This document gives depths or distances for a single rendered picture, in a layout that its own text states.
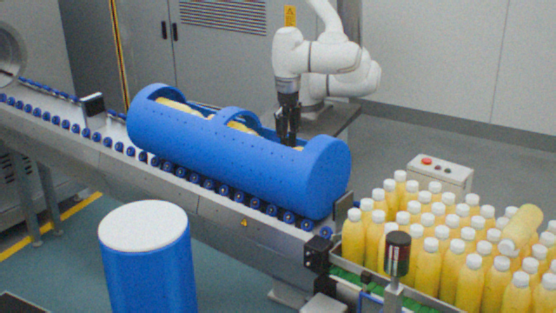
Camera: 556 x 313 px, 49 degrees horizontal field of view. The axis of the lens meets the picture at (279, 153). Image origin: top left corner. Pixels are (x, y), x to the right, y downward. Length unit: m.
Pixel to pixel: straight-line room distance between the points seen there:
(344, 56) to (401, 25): 2.83
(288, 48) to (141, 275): 0.84
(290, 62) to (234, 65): 2.00
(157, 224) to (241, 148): 0.38
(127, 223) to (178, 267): 0.22
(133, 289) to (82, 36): 3.09
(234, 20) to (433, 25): 1.57
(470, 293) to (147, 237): 0.96
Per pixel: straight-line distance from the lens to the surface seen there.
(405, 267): 1.56
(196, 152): 2.24
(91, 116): 2.92
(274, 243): 2.17
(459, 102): 4.86
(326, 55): 2.00
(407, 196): 2.06
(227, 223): 2.30
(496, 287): 1.79
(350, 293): 1.93
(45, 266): 3.72
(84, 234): 3.91
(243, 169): 2.10
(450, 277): 1.84
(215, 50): 4.05
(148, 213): 2.06
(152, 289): 1.99
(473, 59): 4.72
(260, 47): 3.85
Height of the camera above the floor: 2.14
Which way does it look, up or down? 28 degrees down
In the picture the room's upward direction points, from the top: 1 degrees counter-clockwise
